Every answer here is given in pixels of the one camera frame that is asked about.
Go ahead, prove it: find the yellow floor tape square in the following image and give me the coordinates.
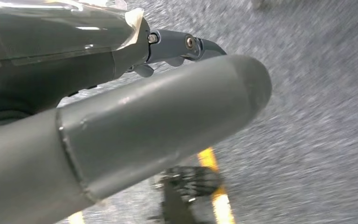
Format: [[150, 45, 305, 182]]
[[197, 147, 236, 224]]

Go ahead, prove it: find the black humanoid robot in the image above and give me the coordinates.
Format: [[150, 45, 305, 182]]
[[149, 165, 223, 224]]

